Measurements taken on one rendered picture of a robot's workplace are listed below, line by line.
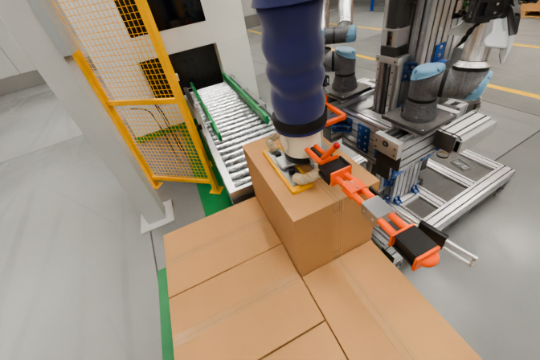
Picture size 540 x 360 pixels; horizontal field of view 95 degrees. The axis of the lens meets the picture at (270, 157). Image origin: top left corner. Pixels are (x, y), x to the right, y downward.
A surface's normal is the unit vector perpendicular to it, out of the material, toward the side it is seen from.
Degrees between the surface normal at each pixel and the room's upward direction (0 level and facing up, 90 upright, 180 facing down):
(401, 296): 0
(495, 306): 0
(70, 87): 90
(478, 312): 0
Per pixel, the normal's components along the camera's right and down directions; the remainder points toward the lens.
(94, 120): 0.40, 0.51
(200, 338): -0.15, -0.79
